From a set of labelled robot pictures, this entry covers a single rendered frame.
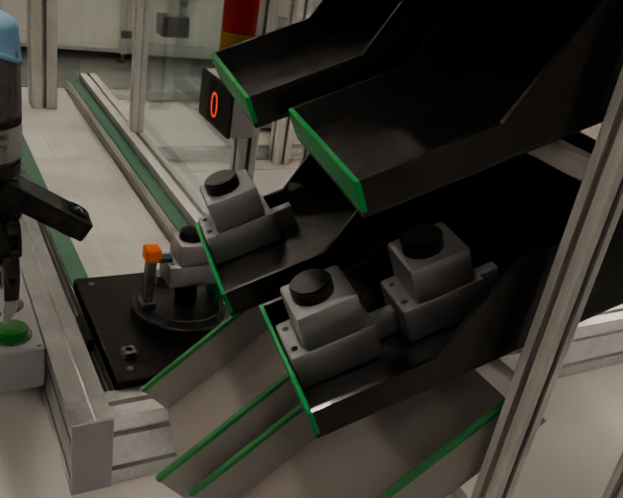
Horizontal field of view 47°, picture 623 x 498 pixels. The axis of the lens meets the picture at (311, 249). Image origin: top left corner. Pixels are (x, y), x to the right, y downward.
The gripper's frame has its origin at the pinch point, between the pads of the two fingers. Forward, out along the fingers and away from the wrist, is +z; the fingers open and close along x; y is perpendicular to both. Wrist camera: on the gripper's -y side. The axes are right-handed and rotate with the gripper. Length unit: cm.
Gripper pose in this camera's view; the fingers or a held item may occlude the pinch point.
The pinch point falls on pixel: (11, 312)
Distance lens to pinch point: 94.7
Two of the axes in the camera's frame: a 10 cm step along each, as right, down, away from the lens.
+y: -8.7, 0.8, -4.8
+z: -1.6, 8.8, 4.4
